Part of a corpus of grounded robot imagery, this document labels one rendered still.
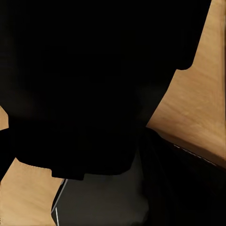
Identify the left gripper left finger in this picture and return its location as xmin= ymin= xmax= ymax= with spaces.
xmin=0 ymin=128 xmax=15 ymax=182

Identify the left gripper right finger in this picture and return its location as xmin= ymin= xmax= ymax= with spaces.
xmin=138 ymin=127 xmax=226 ymax=226

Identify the digital camera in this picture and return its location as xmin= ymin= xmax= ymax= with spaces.
xmin=0 ymin=0 xmax=212 ymax=181

